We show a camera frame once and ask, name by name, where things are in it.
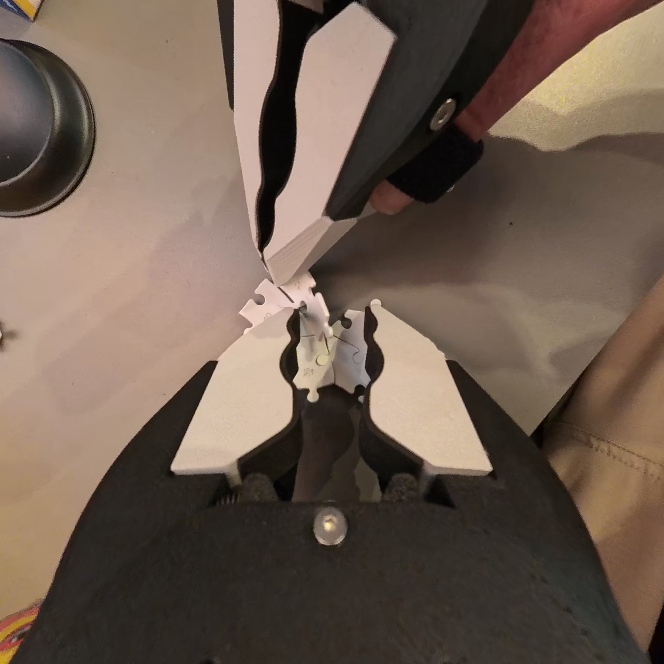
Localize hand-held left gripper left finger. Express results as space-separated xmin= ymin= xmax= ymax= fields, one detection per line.
xmin=170 ymin=307 xmax=304 ymax=501

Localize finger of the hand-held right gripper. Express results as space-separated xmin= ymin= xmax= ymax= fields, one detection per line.
xmin=232 ymin=0 xmax=283 ymax=273
xmin=257 ymin=1 xmax=398 ymax=287

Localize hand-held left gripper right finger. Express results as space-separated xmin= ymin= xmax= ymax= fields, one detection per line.
xmin=359 ymin=305 xmax=494 ymax=496

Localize white joined puzzle pieces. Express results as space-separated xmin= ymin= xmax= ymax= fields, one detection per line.
xmin=239 ymin=272 xmax=386 ymax=404

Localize black round puzzle stand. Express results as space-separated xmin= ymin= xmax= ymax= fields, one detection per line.
xmin=0 ymin=38 xmax=96 ymax=219

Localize blue printed puzzle box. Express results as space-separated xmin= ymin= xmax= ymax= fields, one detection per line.
xmin=0 ymin=0 xmax=46 ymax=22

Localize partly built colourful puzzle ball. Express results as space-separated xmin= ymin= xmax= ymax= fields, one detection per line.
xmin=0 ymin=598 xmax=43 ymax=664

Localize person's right hand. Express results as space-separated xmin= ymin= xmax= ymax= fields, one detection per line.
xmin=370 ymin=0 xmax=664 ymax=217

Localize person's beige trousers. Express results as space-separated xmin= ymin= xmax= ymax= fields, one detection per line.
xmin=534 ymin=275 xmax=664 ymax=654

